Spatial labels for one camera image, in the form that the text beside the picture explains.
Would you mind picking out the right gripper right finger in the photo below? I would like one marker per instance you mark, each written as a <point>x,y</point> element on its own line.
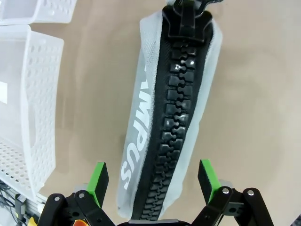
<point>211,183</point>

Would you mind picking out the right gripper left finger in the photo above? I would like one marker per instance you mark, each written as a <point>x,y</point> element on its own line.
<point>94,186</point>

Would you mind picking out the grey CAMPUS zipper pencil case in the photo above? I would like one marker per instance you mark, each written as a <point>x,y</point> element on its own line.
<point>181,106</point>

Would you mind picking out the white perforated plastic basket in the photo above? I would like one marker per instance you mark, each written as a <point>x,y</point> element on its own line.
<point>51,11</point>
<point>42,94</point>

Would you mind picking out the white paper label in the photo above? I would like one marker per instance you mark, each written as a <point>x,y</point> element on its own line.
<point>2,93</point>

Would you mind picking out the aluminium profile frame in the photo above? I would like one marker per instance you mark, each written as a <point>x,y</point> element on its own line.
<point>28,207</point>

